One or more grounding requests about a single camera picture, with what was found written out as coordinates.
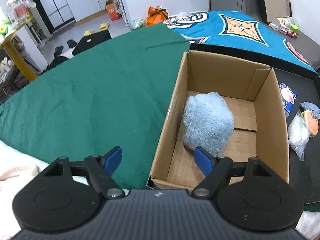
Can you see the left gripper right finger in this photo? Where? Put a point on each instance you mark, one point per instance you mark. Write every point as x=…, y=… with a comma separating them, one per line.
x=215, y=171

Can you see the grey denim soft toy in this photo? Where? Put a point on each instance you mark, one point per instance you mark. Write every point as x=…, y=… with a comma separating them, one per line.
x=314, y=109

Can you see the white stuffing bag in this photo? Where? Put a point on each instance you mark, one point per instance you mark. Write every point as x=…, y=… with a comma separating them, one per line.
x=298, y=135

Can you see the purple tissue pack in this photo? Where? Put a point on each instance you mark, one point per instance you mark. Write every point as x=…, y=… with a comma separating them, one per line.
x=288, y=98

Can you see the yellow slipper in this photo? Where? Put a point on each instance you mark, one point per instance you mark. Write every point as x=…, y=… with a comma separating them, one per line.
x=104, y=26
x=88, y=32

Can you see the light blue fluffy plush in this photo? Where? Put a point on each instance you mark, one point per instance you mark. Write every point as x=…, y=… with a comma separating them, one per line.
x=208, y=123

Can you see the yellow slipper left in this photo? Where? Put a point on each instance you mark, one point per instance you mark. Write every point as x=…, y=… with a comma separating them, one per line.
x=88, y=32

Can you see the green cloth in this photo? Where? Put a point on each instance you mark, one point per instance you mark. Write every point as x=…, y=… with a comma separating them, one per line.
x=114, y=94

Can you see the yellow slipper right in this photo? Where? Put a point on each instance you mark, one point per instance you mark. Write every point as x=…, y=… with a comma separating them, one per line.
x=104, y=26

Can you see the glass jar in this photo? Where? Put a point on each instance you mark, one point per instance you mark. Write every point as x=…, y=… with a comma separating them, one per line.
x=18, y=11

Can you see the black chair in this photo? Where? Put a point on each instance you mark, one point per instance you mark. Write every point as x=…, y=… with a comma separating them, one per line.
x=90, y=41

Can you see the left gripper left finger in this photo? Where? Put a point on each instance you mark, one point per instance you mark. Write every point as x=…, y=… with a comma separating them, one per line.
x=100, y=170

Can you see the blue patterned blanket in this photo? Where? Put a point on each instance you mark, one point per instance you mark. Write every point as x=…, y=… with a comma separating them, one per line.
x=234, y=29

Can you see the green lid jar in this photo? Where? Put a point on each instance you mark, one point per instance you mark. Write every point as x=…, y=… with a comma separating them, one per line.
x=294, y=28

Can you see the orange burger plush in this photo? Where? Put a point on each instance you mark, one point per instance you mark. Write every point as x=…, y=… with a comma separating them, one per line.
x=310, y=122

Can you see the orange cardboard box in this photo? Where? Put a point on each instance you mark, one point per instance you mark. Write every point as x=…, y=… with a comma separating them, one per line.
x=111, y=8

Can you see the orange gift bag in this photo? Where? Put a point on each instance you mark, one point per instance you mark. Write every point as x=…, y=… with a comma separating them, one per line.
x=156, y=15

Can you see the brown cardboard box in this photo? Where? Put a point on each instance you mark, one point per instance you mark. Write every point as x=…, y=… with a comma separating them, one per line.
x=230, y=107

